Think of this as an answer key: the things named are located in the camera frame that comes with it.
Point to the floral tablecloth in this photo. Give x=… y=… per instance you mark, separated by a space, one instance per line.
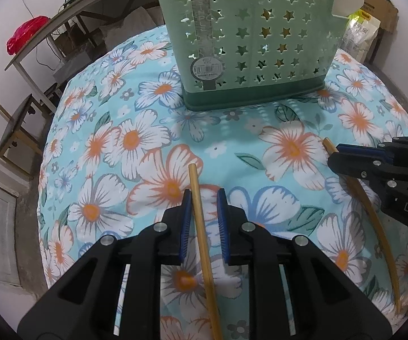
x=225 y=148

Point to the white table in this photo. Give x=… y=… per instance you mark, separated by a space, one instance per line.
x=37 y=88

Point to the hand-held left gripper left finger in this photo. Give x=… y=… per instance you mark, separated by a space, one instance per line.
x=186 y=226

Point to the wooden chopstick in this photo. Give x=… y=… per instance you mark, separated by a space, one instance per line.
x=200 y=212
x=328 y=145

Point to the red plastic bag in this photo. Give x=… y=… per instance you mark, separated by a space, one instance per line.
x=28 y=35

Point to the green white sack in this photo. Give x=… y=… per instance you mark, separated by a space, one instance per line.
x=361 y=39

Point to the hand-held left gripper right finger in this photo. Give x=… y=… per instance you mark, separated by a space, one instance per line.
x=223 y=230

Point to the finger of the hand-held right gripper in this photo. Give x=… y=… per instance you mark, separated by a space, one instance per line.
x=349 y=166
x=359 y=149

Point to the green plastic utensil holder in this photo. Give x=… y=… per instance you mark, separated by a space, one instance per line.
x=225 y=99

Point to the cardboard box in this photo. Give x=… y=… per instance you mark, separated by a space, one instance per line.
x=381 y=10

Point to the wooden chair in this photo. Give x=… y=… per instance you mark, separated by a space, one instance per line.
x=16 y=120

